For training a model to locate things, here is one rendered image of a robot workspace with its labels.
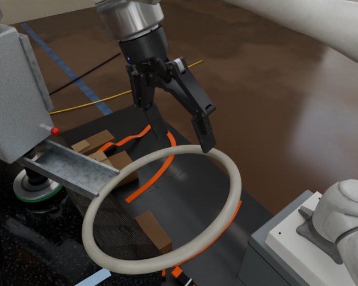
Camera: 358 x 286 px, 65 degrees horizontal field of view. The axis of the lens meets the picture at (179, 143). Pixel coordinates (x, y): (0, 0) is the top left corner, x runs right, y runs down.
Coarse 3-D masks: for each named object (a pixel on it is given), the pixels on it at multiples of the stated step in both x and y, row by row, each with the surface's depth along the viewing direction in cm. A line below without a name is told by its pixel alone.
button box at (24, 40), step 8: (24, 40) 89; (24, 48) 90; (32, 56) 93; (32, 64) 94; (32, 72) 96; (40, 72) 98; (40, 80) 99; (40, 88) 100; (48, 96) 104; (48, 104) 105
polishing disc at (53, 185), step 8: (16, 176) 129; (24, 176) 129; (16, 184) 126; (24, 184) 126; (48, 184) 126; (56, 184) 126; (16, 192) 122; (24, 192) 122; (32, 192) 122; (40, 192) 122; (48, 192) 122
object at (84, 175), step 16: (48, 144) 112; (16, 160) 109; (48, 160) 110; (64, 160) 110; (80, 160) 107; (48, 176) 103; (64, 176) 98; (80, 176) 103; (96, 176) 103; (112, 176) 102; (80, 192) 97; (96, 192) 92
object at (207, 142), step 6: (192, 120) 46; (198, 126) 47; (198, 132) 47; (210, 132) 49; (198, 138) 48; (204, 138) 48; (210, 138) 49; (204, 144) 48; (210, 144) 49; (216, 144) 50; (204, 150) 49
